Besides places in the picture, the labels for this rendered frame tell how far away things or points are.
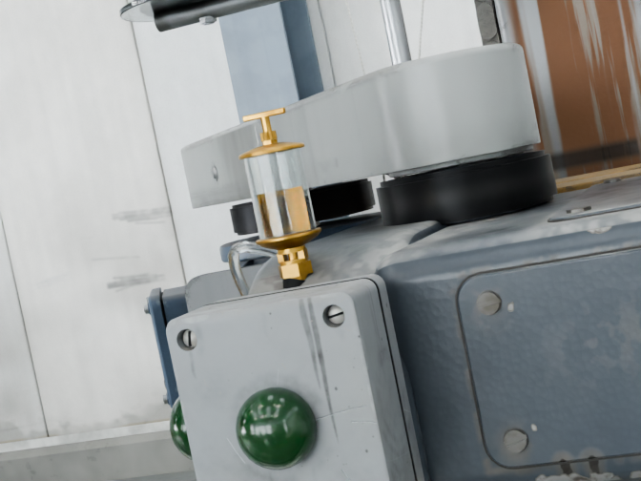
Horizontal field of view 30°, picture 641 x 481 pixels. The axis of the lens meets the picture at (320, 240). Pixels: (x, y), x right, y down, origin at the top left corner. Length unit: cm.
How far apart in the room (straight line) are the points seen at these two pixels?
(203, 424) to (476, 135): 21
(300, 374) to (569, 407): 10
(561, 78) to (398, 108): 38
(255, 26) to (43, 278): 196
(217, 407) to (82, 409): 621
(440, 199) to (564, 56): 39
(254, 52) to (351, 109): 491
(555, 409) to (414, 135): 17
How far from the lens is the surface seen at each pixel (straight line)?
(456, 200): 57
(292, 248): 51
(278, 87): 549
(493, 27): 101
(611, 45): 95
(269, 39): 551
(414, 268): 47
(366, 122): 61
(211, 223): 614
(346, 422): 43
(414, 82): 58
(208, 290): 92
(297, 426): 43
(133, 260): 635
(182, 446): 47
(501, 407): 47
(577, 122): 95
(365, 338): 43
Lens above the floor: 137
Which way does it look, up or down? 3 degrees down
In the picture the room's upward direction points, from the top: 11 degrees counter-clockwise
